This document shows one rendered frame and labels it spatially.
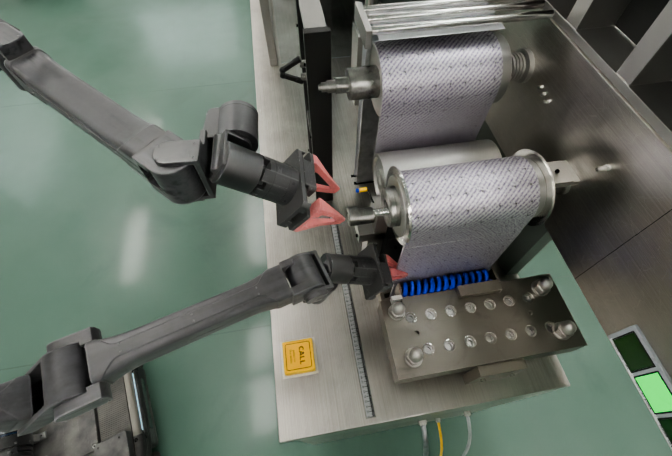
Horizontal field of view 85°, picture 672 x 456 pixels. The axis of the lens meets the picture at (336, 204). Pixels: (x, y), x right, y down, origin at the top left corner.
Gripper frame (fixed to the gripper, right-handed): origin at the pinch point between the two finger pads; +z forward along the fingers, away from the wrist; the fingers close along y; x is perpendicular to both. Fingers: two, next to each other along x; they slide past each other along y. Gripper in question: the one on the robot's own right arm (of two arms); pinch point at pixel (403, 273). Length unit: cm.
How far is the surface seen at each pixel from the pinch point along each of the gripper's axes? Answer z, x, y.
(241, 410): 2, -121, 9
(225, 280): -4, -125, -53
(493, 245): 11.4, 15.7, 0.3
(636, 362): 20.6, 24.6, 25.4
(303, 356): -14.1, -24.3, 10.4
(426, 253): -1.8, 9.7, 0.2
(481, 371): 12.0, 1.3, 21.0
